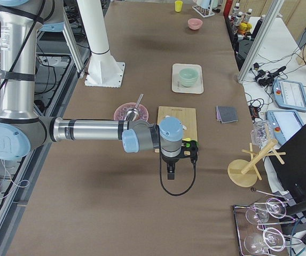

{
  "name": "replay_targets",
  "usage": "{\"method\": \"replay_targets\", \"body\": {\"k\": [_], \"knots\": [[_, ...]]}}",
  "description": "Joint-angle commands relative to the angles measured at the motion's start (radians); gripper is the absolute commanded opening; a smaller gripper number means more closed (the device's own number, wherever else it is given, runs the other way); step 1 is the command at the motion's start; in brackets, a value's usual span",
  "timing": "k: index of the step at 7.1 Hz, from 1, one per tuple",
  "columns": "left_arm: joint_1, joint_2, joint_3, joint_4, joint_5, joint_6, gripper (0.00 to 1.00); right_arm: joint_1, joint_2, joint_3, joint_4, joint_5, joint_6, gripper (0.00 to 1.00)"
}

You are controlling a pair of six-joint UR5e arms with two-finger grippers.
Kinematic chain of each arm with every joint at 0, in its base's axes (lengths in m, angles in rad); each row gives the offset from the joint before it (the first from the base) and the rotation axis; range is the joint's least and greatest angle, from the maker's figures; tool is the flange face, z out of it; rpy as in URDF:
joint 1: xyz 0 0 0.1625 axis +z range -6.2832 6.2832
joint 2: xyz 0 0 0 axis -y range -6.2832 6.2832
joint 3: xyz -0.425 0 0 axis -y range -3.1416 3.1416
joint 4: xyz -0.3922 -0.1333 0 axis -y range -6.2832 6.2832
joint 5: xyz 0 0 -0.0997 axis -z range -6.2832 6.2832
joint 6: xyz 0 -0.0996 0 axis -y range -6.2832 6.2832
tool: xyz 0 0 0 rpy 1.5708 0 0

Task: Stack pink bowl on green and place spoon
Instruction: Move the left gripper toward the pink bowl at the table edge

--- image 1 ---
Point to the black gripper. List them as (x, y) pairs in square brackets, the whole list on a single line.
[(170, 161)]

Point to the white spoon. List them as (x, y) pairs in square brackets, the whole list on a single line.
[(184, 127)]

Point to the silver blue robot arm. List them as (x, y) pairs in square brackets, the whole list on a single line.
[(22, 130)]

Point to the pink colander bowl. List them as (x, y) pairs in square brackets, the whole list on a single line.
[(121, 111)]

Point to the green bowl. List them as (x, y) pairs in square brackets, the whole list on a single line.
[(188, 77)]

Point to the bamboo cutting board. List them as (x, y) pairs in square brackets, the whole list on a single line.
[(186, 115)]

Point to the metal scoop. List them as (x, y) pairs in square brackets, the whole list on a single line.
[(132, 114)]

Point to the wooden mug tree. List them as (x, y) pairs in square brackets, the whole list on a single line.
[(245, 173)]

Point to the grey folded cloth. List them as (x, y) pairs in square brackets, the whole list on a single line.
[(226, 114)]

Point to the white square tray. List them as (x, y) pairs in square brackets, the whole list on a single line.
[(178, 87)]

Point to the clear glass mug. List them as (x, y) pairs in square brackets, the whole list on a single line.
[(261, 133)]

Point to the upper wine glass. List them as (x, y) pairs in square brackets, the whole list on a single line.
[(260, 213)]

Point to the wine glass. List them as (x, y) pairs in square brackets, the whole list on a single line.
[(260, 213), (264, 243)]

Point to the lower wine glass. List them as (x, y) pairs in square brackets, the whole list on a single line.
[(264, 243)]

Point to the lower teach pendant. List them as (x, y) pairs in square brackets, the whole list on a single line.
[(285, 123)]

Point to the teach pendant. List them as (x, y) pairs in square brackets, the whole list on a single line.
[(289, 95), (285, 123)]

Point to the black monitor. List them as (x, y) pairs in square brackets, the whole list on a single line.
[(292, 174)]

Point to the upper teach pendant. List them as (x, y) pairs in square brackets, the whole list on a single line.
[(289, 95)]

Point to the yellow cup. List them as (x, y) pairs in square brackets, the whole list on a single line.
[(178, 5)]

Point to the wire glass rack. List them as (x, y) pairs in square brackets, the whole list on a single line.
[(244, 228)]

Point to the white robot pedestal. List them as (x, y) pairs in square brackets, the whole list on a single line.
[(103, 69)]

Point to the white wire rack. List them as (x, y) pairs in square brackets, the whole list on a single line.
[(206, 8)]

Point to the aluminium frame post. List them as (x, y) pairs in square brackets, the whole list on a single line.
[(262, 33)]

